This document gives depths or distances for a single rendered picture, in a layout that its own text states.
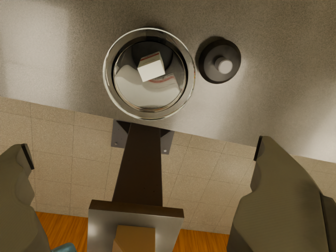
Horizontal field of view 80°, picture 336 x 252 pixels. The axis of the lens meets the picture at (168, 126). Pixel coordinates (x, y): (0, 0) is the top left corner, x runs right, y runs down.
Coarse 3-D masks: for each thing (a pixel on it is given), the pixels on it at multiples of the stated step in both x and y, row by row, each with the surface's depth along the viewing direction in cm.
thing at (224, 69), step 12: (204, 48) 41; (216, 48) 40; (228, 48) 41; (204, 60) 41; (216, 60) 41; (228, 60) 39; (240, 60) 43; (204, 72) 43; (216, 72) 43; (228, 72) 40
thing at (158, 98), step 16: (128, 32) 21; (144, 32) 21; (160, 32) 21; (112, 48) 22; (128, 48) 32; (176, 48) 22; (112, 64) 23; (128, 64) 35; (176, 64) 33; (192, 64) 23; (112, 80) 23; (128, 80) 31; (160, 80) 37; (176, 80) 30; (192, 80) 24; (112, 96) 24; (128, 96) 27; (144, 96) 30; (160, 96) 30; (176, 96) 26; (128, 112) 25; (144, 112) 25; (160, 112) 26
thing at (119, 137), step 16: (112, 128) 156; (128, 128) 146; (144, 128) 131; (160, 128) 156; (112, 144) 162; (128, 144) 111; (144, 144) 115; (160, 144) 119; (128, 160) 99; (144, 160) 102; (160, 160) 105; (128, 176) 90; (144, 176) 92; (160, 176) 94; (128, 192) 82; (144, 192) 84; (160, 192) 85
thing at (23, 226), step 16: (16, 144) 10; (0, 160) 9; (16, 160) 9; (0, 176) 8; (16, 176) 8; (0, 192) 8; (16, 192) 8; (32, 192) 9; (0, 208) 7; (16, 208) 7; (32, 208) 7; (0, 224) 6; (16, 224) 6; (32, 224) 6; (0, 240) 6; (16, 240) 6; (32, 240) 6
